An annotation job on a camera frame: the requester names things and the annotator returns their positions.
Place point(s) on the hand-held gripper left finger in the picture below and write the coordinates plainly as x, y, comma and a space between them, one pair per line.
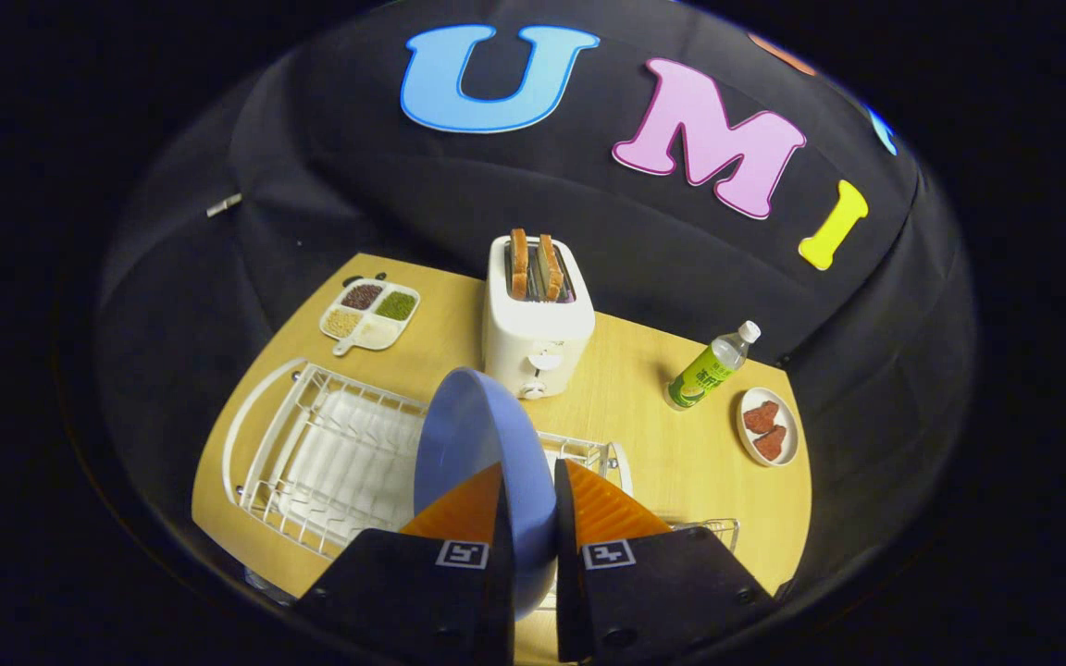
503, 601

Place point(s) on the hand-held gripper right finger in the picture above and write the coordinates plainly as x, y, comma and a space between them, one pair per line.
566, 573

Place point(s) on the blue plate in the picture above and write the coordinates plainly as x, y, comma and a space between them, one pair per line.
477, 425

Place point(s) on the white oval dish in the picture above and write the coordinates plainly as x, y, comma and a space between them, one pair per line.
748, 442

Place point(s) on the white toaster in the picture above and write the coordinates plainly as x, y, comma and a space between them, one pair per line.
533, 342

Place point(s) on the green label drink bottle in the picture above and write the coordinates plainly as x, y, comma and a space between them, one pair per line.
704, 375

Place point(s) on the red meat piece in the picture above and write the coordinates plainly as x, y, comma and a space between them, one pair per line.
771, 443
761, 417

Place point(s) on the toasted bread slice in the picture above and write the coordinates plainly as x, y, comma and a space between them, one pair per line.
519, 264
551, 268

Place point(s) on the white divided bean tray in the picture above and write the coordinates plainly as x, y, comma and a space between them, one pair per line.
371, 314

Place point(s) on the white clip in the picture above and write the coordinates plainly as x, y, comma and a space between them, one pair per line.
224, 204

